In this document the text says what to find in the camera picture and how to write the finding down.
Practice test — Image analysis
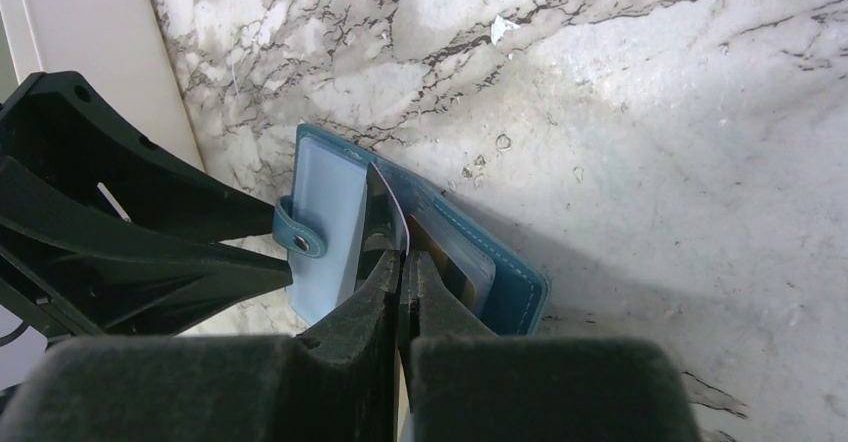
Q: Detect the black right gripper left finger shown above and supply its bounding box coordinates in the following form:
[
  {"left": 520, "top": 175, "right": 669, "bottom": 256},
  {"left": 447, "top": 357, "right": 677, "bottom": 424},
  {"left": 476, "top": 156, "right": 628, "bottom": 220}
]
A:
[{"left": 1, "top": 251, "right": 403, "bottom": 441}]

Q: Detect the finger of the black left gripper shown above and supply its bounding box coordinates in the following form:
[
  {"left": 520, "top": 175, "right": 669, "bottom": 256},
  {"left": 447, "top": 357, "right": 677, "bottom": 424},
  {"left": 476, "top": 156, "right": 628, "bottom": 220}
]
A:
[
  {"left": 1, "top": 157, "right": 292, "bottom": 343},
  {"left": 1, "top": 71, "right": 274, "bottom": 243}
]

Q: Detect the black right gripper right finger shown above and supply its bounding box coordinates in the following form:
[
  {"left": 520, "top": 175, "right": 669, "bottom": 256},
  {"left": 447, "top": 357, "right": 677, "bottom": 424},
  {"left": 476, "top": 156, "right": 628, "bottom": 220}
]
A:
[{"left": 402, "top": 252, "right": 701, "bottom": 441}]

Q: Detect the blue leather card holder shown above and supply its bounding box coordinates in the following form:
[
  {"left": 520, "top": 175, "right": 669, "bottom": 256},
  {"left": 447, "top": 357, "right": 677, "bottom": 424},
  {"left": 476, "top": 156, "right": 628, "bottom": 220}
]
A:
[{"left": 272, "top": 124, "right": 550, "bottom": 335}]

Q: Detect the gold credit card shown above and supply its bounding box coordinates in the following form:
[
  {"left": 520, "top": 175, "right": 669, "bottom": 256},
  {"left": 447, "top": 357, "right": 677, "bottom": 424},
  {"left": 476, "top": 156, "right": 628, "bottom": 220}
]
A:
[{"left": 407, "top": 211, "right": 491, "bottom": 313}]

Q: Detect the white oblong plastic tray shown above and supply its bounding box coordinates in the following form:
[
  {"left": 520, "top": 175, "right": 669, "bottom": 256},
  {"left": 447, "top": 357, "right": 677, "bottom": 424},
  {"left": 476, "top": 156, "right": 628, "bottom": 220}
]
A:
[{"left": 1, "top": 0, "right": 203, "bottom": 168}]

